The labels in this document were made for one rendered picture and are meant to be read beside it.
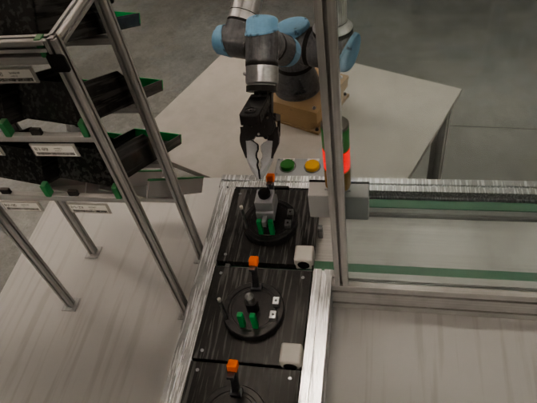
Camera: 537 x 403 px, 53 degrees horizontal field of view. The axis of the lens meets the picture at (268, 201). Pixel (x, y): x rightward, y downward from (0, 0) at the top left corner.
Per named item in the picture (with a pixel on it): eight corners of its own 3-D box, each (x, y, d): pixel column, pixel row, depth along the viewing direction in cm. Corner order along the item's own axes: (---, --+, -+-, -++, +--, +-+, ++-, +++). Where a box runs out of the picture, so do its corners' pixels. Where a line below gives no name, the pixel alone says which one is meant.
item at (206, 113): (242, 41, 222) (241, 34, 220) (460, 95, 182) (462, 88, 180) (129, 150, 187) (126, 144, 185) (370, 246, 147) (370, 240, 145)
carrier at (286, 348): (216, 270, 134) (204, 240, 125) (312, 275, 130) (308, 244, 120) (192, 362, 119) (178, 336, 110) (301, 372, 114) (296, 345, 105)
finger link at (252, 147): (264, 177, 130) (264, 139, 129) (258, 179, 124) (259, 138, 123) (251, 177, 130) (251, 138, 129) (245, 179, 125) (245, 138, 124)
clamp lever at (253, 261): (252, 282, 125) (249, 255, 122) (260, 283, 125) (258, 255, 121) (249, 292, 122) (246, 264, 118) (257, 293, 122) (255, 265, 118)
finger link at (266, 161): (276, 177, 129) (277, 139, 128) (272, 180, 123) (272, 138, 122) (264, 177, 130) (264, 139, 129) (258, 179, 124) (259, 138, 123)
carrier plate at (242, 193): (236, 193, 151) (234, 187, 149) (322, 195, 146) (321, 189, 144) (217, 265, 135) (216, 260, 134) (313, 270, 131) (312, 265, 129)
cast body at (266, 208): (260, 201, 137) (256, 181, 132) (278, 201, 136) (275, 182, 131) (256, 226, 132) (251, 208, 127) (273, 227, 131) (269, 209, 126)
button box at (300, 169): (280, 172, 161) (276, 157, 156) (351, 173, 156) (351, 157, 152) (276, 189, 156) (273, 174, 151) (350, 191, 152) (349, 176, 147)
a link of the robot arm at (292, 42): (267, 33, 139) (246, 25, 129) (307, 38, 135) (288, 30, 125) (261, 64, 141) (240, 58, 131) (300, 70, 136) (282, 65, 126)
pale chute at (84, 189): (109, 184, 154) (111, 168, 154) (150, 191, 150) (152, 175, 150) (38, 188, 128) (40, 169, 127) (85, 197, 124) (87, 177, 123)
